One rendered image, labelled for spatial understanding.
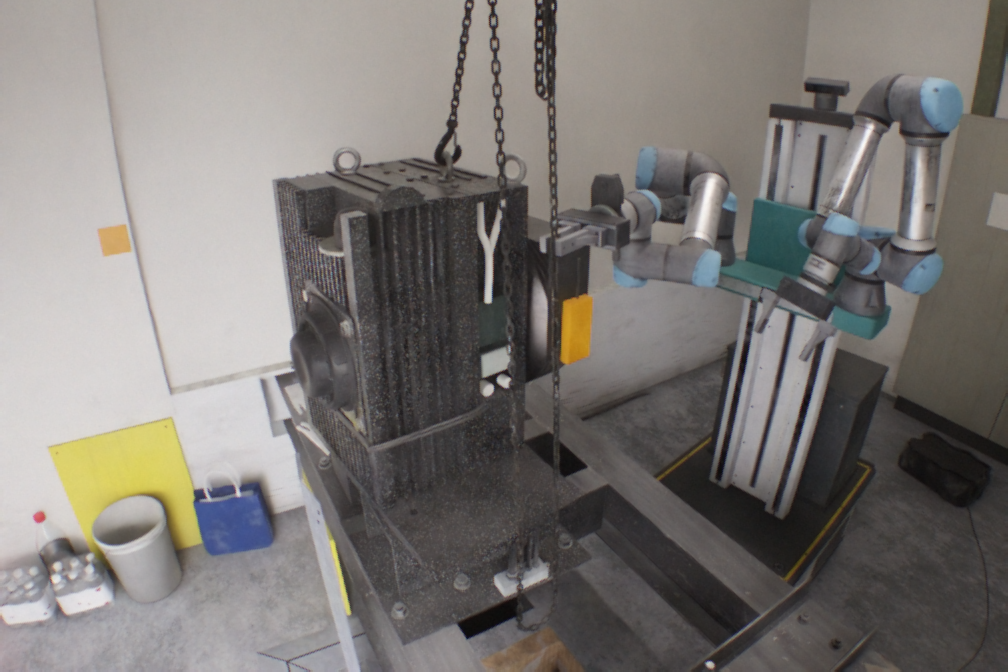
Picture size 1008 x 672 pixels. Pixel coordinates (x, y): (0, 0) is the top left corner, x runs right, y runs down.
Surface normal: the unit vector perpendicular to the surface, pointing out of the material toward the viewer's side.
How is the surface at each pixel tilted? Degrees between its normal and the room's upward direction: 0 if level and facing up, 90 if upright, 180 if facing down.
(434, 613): 0
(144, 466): 87
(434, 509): 0
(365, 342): 90
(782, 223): 90
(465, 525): 0
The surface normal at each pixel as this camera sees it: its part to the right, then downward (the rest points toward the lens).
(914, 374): -0.86, 0.19
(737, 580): 0.00, -0.92
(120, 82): 0.51, 0.33
